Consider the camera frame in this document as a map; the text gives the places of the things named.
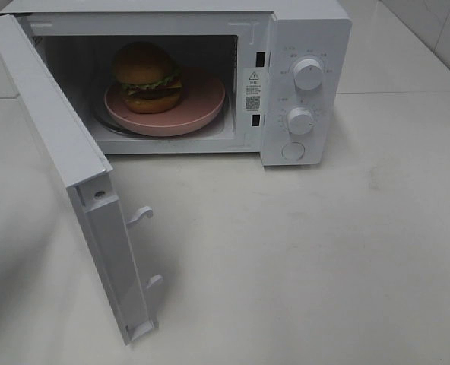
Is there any pink round plate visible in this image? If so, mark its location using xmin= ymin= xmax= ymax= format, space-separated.
xmin=104 ymin=68 xmax=226 ymax=137

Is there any white microwave oven body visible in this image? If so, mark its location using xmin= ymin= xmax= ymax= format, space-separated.
xmin=0 ymin=0 xmax=352 ymax=166

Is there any upper white control knob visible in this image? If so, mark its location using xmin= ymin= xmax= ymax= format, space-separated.
xmin=291 ymin=55 xmax=324 ymax=91

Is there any white microwave door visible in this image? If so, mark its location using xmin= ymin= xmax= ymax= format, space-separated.
xmin=0 ymin=15 xmax=163 ymax=344

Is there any glass microwave turntable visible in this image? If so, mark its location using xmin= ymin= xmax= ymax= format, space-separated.
xmin=87 ymin=94 xmax=235 ymax=140

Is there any lower white timer knob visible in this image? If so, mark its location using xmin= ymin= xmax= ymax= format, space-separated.
xmin=286 ymin=107 xmax=315 ymax=135

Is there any round white door button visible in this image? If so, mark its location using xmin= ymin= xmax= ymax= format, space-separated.
xmin=281 ymin=142 xmax=306 ymax=161

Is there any burger with lettuce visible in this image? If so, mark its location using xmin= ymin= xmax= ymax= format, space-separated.
xmin=112 ymin=42 xmax=182 ymax=114

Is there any white warning label sticker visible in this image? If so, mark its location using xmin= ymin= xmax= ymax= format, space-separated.
xmin=242 ymin=68 xmax=265 ymax=113

